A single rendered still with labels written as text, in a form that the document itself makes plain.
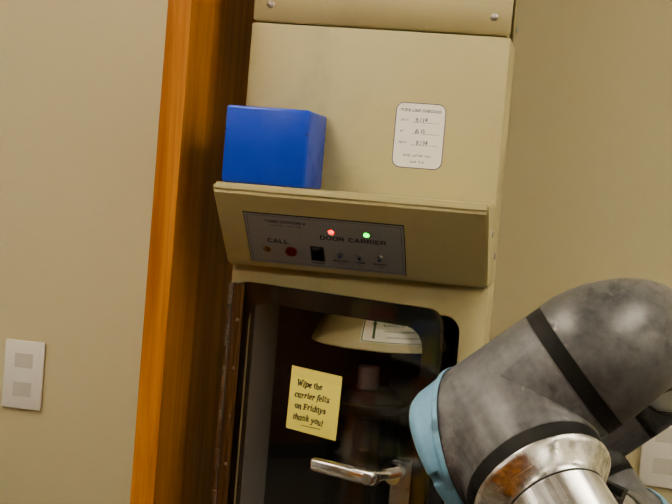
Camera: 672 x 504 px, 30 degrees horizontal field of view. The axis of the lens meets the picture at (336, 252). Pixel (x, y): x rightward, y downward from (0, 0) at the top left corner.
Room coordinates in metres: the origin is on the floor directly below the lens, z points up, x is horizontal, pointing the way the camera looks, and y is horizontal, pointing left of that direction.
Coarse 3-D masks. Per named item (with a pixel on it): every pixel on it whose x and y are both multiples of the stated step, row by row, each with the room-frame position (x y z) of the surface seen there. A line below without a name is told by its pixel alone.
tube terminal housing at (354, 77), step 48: (288, 48) 1.56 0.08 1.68; (336, 48) 1.55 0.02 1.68; (384, 48) 1.54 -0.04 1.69; (432, 48) 1.53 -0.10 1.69; (480, 48) 1.51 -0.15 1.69; (288, 96) 1.56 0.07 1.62; (336, 96) 1.55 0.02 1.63; (384, 96) 1.54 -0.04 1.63; (432, 96) 1.52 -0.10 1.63; (480, 96) 1.51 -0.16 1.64; (336, 144) 1.55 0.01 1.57; (384, 144) 1.53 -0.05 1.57; (480, 144) 1.51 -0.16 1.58; (384, 192) 1.53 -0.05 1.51; (432, 192) 1.52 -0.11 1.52; (480, 192) 1.51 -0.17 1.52; (336, 288) 1.54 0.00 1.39; (384, 288) 1.53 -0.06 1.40; (432, 288) 1.52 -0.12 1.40; (480, 288) 1.51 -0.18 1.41; (480, 336) 1.51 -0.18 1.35
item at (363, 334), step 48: (288, 288) 1.50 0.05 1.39; (288, 336) 1.50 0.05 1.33; (336, 336) 1.45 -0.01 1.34; (384, 336) 1.41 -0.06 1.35; (432, 336) 1.37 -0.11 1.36; (240, 384) 1.54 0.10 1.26; (288, 384) 1.49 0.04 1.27; (384, 384) 1.41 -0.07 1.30; (240, 432) 1.54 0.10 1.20; (288, 432) 1.49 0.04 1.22; (384, 432) 1.41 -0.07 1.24; (240, 480) 1.53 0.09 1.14; (288, 480) 1.49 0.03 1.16; (336, 480) 1.44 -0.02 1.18
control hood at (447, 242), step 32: (224, 192) 1.45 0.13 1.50; (256, 192) 1.45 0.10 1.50; (288, 192) 1.44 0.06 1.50; (320, 192) 1.43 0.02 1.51; (352, 192) 1.51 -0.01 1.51; (224, 224) 1.49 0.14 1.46; (416, 224) 1.43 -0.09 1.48; (448, 224) 1.42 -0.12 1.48; (480, 224) 1.41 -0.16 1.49; (416, 256) 1.47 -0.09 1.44; (448, 256) 1.46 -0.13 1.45; (480, 256) 1.45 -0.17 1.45
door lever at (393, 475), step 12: (312, 468) 1.40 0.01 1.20; (324, 468) 1.39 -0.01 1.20; (336, 468) 1.38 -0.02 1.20; (348, 468) 1.37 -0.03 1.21; (360, 468) 1.37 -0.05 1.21; (384, 468) 1.40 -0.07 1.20; (396, 468) 1.39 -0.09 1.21; (348, 480) 1.37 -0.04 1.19; (360, 480) 1.36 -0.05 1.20; (372, 480) 1.35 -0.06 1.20; (384, 480) 1.38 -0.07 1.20; (396, 480) 1.39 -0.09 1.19
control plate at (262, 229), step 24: (264, 216) 1.47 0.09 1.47; (288, 216) 1.46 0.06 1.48; (264, 240) 1.50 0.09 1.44; (288, 240) 1.49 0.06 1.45; (312, 240) 1.48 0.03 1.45; (336, 240) 1.47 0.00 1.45; (360, 240) 1.47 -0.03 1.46; (384, 240) 1.46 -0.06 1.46; (312, 264) 1.51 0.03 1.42; (336, 264) 1.50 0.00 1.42; (360, 264) 1.50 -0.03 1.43; (384, 264) 1.49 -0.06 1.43
